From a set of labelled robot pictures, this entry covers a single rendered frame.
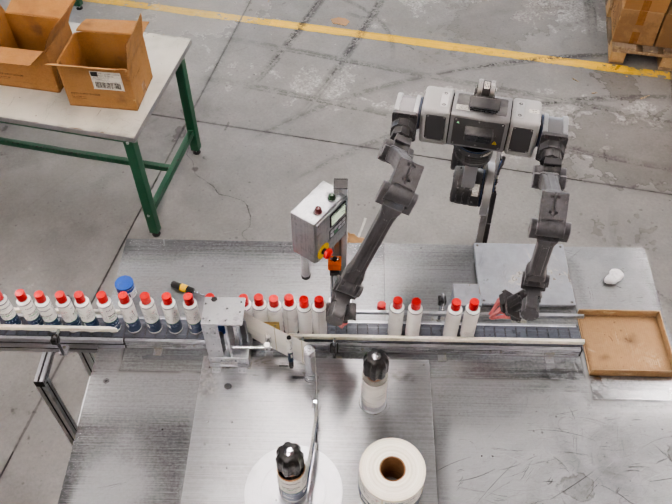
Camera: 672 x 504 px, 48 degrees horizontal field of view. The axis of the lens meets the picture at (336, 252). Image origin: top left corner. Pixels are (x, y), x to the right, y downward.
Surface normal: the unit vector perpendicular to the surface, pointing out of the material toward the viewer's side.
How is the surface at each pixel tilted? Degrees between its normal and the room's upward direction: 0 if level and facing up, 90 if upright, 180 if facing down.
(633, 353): 0
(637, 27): 90
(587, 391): 0
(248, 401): 0
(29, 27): 90
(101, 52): 90
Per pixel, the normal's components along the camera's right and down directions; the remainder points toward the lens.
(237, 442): 0.00, -0.63
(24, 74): -0.19, 0.76
